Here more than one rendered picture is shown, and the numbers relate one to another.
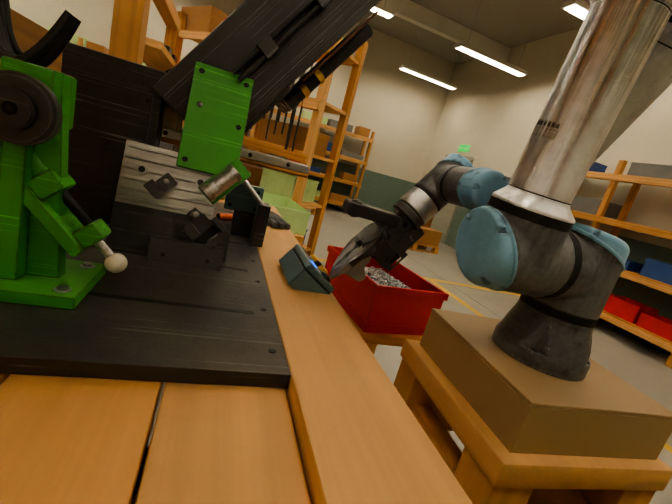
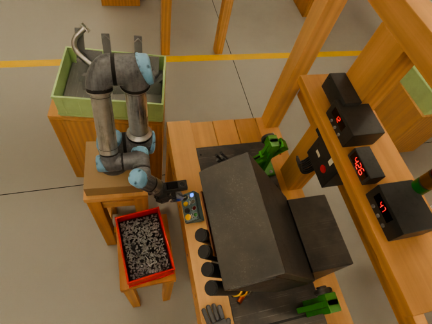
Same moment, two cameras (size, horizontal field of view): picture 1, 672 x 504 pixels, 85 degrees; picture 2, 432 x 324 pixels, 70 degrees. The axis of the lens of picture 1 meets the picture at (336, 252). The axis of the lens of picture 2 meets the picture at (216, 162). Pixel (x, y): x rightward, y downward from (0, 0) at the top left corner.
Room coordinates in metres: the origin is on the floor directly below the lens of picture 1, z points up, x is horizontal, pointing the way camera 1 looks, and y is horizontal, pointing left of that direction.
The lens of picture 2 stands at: (1.37, 0.02, 2.38)
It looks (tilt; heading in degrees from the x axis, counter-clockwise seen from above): 58 degrees down; 173
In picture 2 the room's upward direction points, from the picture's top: 17 degrees clockwise
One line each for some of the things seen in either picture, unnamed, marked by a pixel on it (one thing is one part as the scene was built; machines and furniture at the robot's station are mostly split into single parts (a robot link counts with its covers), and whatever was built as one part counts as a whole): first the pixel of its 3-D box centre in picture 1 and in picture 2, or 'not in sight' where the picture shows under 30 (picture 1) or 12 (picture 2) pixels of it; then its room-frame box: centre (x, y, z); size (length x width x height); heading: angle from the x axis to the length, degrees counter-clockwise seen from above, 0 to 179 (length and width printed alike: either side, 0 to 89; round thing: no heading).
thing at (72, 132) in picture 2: not in sight; (118, 124); (-0.01, -0.60, 0.39); 0.68 x 0.52 x 0.79; 100
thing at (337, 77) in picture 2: not in sight; (340, 94); (0.49, 0.50, 1.59); 0.15 x 0.07 x 0.07; 20
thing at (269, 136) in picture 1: (239, 134); not in sight; (4.09, 1.36, 1.19); 2.30 x 0.55 x 2.39; 61
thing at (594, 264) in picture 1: (572, 265); (111, 144); (0.60, -0.38, 1.10); 0.13 x 0.12 x 0.14; 109
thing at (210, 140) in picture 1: (216, 122); not in sight; (0.79, 0.31, 1.17); 0.13 x 0.12 x 0.20; 20
